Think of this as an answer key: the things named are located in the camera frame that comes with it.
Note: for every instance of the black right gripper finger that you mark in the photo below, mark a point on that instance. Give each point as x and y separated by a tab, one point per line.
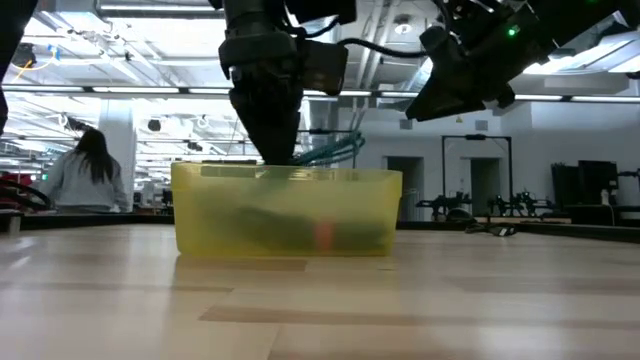
442	95

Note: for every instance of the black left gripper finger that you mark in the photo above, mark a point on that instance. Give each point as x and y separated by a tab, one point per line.
272	130

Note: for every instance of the green and orange object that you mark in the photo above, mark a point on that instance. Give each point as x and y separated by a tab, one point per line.
280	227

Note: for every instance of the translucent yellow plastic bin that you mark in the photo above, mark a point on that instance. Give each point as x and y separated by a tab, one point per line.
200	235

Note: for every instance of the black background robot arm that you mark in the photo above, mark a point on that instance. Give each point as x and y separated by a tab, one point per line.
442	204
522	204

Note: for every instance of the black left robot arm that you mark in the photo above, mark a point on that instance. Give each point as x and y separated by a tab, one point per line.
260	10

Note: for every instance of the round ceiling lamp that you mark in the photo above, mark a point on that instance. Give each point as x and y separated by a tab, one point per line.
402	27

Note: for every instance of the dark grey door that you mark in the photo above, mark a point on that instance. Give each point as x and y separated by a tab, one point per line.
485	185
412	190

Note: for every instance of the overhead light bar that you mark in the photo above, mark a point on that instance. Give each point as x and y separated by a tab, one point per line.
135	90

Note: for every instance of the white building pillar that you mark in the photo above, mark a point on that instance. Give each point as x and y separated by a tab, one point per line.
117	120

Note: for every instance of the wooden robot workbench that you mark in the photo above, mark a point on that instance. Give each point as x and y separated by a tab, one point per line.
540	220

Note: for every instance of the black upright panels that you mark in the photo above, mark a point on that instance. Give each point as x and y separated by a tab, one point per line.
585	182

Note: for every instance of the white bottle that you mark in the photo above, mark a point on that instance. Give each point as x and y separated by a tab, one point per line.
606	197

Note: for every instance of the black desk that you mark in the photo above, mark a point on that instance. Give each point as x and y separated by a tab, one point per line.
590	212

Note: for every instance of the person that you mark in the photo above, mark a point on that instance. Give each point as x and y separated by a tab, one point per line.
80	185

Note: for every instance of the grey table clamp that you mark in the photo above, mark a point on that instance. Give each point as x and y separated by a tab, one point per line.
12	222

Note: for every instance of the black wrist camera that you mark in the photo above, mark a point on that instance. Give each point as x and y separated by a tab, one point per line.
325	67

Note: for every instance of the black ceiling camera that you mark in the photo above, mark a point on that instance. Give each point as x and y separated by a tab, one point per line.
154	125

